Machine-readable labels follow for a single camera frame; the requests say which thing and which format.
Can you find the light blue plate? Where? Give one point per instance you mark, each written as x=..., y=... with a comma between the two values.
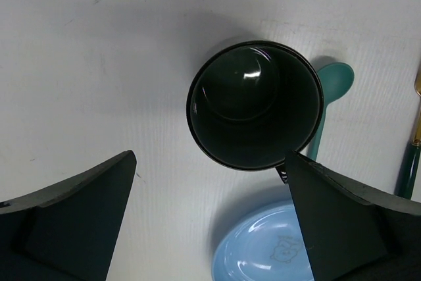
x=266, y=245

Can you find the teal plastic spoon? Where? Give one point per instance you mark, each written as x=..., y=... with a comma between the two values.
x=336, y=79

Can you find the dark green mug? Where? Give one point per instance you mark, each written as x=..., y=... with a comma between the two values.
x=252, y=103

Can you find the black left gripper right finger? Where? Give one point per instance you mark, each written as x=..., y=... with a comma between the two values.
x=353, y=231

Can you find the gold fork green handle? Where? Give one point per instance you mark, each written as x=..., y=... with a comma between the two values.
x=409, y=165

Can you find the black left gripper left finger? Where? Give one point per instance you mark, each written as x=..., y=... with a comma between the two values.
x=68, y=230

